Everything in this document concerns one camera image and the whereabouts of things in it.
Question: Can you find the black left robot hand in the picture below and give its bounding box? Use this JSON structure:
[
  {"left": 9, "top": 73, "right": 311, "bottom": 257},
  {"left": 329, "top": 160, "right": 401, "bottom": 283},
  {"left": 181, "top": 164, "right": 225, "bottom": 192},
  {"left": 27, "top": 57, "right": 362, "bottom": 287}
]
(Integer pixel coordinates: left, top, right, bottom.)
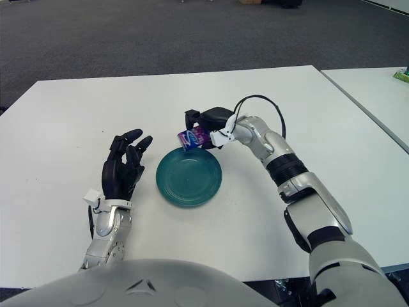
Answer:
[{"left": 101, "top": 129, "right": 153, "bottom": 201}]

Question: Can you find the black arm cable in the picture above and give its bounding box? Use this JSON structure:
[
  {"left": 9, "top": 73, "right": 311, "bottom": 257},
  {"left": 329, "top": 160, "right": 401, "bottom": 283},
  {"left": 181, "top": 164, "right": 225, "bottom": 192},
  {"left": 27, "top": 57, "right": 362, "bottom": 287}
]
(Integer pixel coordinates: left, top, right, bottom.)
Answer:
[
  {"left": 235, "top": 94, "right": 286, "bottom": 138},
  {"left": 88, "top": 206, "right": 96, "bottom": 240}
]

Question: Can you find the black bulky bag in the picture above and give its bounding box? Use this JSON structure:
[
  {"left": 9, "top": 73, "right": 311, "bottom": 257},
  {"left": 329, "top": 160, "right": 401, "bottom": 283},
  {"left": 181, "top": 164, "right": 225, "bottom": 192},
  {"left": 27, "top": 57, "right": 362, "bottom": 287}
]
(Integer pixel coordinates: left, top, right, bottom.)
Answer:
[{"left": 260, "top": 0, "right": 303, "bottom": 10}]

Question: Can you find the grey robot torso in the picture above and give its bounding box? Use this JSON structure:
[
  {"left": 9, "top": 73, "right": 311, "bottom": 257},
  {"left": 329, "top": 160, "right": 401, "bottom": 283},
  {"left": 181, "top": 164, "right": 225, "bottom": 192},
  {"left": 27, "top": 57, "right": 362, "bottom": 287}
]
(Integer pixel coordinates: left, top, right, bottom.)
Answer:
[{"left": 0, "top": 258, "right": 279, "bottom": 307}]

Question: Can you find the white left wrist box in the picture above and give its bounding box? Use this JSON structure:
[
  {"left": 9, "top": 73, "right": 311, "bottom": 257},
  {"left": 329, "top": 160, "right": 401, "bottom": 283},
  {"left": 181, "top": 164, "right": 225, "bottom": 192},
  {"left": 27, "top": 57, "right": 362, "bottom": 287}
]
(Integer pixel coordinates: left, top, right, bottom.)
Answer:
[{"left": 82, "top": 189, "right": 106, "bottom": 209}]

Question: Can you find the purple blue gum pack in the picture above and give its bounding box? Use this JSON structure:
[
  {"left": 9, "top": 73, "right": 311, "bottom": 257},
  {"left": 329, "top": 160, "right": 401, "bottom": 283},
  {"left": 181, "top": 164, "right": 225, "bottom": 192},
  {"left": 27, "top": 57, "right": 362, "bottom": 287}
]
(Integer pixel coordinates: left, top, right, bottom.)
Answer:
[{"left": 176, "top": 125, "right": 212, "bottom": 152}]

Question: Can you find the green round plate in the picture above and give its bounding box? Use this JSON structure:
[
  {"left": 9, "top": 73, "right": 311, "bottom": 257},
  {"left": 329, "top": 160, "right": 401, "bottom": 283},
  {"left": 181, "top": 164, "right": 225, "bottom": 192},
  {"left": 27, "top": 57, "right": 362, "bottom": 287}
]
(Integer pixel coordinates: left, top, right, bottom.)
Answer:
[{"left": 155, "top": 146, "right": 224, "bottom": 209}]

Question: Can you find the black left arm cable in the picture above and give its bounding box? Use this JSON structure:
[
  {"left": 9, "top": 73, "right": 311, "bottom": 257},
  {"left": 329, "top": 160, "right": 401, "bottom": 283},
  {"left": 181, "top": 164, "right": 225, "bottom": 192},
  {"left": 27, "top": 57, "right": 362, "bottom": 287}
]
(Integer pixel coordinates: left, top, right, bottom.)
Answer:
[{"left": 88, "top": 206, "right": 96, "bottom": 240}]

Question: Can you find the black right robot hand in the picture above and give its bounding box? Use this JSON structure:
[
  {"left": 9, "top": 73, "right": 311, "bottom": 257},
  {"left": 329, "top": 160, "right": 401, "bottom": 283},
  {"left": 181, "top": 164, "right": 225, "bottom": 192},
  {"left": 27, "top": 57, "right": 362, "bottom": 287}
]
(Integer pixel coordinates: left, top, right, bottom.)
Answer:
[{"left": 184, "top": 106, "right": 236, "bottom": 132}]

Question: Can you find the white neighbouring table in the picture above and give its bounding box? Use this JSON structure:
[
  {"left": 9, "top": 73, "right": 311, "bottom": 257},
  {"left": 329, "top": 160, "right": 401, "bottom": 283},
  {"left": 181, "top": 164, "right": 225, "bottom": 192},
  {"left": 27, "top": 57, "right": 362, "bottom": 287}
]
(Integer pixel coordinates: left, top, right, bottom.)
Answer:
[{"left": 320, "top": 66, "right": 409, "bottom": 150}]

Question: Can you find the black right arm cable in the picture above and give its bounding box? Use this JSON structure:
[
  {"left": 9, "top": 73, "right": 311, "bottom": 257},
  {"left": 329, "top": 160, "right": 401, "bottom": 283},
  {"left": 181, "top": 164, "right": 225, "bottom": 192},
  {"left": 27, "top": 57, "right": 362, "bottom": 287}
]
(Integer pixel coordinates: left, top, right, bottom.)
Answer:
[{"left": 235, "top": 94, "right": 286, "bottom": 138}]

